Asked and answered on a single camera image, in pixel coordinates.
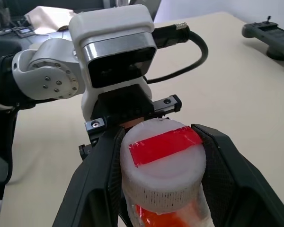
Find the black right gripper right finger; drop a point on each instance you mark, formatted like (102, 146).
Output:
(236, 194)

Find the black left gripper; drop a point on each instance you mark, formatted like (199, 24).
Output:
(123, 104)

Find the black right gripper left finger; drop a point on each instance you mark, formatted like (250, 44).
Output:
(92, 189)

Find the clear plastic bottle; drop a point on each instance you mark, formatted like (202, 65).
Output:
(170, 216)

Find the white bottle cap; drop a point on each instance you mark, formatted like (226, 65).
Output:
(165, 165)

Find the small black electronic device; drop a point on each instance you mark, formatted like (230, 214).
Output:
(23, 32)

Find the beige cloth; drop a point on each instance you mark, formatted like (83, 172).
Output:
(47, 19)

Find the grey handheld game controller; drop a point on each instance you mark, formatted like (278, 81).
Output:
(272, 35)

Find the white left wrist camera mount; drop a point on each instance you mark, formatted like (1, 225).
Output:
(109, 35)

